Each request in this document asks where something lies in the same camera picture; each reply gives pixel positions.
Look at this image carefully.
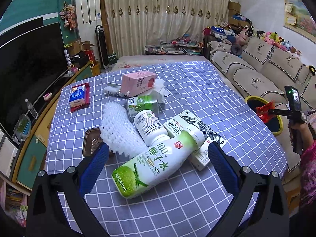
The brown plastic food tray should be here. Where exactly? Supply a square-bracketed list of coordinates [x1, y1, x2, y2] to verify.
[83, 128, 104, 157]

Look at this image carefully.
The crumpled white tissue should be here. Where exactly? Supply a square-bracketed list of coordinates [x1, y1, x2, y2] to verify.
[148, 79, 171, 104]

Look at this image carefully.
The floral beige mattress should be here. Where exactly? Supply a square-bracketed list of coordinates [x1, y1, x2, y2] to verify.
[111, 55, 208, 72]

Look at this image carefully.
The green yellow tv cabinet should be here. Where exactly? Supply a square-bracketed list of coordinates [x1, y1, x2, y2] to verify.
[11, 61, 93, 196]

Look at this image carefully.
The yellow-rimmed black trash bin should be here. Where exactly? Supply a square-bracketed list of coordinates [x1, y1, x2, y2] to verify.
[245, 96, 283, 136]

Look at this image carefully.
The person's right hand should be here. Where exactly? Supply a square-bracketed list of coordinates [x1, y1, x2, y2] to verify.
[288, 122, 313, 155]

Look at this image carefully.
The white supplement bottle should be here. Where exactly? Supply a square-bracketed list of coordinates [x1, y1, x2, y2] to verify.
[134, 110, 170, 147]

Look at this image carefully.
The black tower fan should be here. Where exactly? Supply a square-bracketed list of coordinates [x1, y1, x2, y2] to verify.
[95, 25, 110, 72]

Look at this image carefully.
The clear water bottle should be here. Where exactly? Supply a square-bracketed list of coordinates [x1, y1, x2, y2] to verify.
[25, 99, 39, 119]

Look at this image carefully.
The red snack wrapper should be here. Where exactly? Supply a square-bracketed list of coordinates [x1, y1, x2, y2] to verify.
[256, 102, 276, 124]

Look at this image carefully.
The beige patterned curtain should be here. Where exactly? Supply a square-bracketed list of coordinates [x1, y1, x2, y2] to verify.
[104, 0, 229, 57]

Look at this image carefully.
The beige sofa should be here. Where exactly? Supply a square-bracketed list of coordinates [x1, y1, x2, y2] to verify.
[207, 36, 316, 173]

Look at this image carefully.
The pile of plush toys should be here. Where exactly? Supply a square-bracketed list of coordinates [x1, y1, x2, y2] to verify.
[205, 13, 302, 60]

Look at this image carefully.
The green drink carton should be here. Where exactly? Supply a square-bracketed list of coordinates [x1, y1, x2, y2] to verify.
[127, 95, 159, 118]

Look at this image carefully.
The low shelf with toys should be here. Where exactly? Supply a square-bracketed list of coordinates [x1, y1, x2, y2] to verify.
[144, 36, 204, 56]

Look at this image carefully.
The white standing air conditioner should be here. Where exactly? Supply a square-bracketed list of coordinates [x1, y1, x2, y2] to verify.
[75, 0, 102, 60]

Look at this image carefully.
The white green tea carton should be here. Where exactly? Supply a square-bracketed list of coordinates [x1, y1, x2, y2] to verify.
[163, 110, 227, 171]

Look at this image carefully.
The clear glass fish bowl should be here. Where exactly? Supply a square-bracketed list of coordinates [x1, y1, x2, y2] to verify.
[13, 114, 32, 141]

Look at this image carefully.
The red tray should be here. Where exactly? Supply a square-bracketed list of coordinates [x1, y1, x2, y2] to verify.
[69, 82, 90, 113]

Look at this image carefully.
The blue tissue pack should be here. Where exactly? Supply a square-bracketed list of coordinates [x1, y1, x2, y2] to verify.
[69, 85, 86, 108]

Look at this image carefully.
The blue checkered tablecloth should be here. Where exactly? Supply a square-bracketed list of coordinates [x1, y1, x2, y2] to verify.
[46, 62, 287, 236]

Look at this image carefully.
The white foam fruit net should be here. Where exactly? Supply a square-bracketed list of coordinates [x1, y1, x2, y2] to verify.
[100, 102, 148, 158]

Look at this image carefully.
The cardboard boxes stack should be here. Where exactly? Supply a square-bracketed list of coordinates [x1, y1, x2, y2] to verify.
[228, 2, 252, 27]

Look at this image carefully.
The large black television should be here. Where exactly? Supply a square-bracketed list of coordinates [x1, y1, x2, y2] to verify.
[1, 23, 67, 136]

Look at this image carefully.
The framed landscape painting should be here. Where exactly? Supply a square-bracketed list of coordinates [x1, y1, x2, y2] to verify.
[284, 0, 315, 42]

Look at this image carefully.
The white drawer cabinet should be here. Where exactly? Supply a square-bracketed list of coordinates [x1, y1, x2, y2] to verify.
[0, 130, 20, 181]

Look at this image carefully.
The pink strawberry milk carton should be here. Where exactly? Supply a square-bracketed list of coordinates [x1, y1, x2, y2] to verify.
[120, 71, 157, 97]

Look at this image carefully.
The green coconut water bottle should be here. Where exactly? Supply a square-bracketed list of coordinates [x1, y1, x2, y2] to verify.
[111, 128, 205, 198]

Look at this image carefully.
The white silver snack bag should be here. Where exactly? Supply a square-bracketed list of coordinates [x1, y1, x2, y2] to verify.
[104, 83, 121, 96]

